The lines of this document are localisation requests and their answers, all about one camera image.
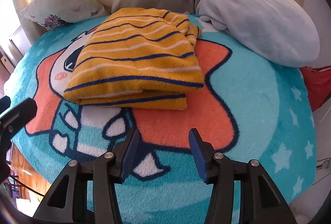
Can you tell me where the yellow striped knit sweater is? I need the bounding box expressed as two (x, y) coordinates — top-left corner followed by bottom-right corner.
(63, 8), (204, 110)

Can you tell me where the teal cartoon fleece blanket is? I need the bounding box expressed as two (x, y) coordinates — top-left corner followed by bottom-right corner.
(4, 16), (316, 223)

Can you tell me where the floral cream pillow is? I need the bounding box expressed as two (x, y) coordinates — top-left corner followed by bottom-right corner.
(21, 0), (109, 31)

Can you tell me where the red fabric bag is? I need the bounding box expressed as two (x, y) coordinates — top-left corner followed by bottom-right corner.
(300, 65), (331, 112)

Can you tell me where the light blue plush pillow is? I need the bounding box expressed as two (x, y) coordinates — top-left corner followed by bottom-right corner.
(196, 0), (320, 67)

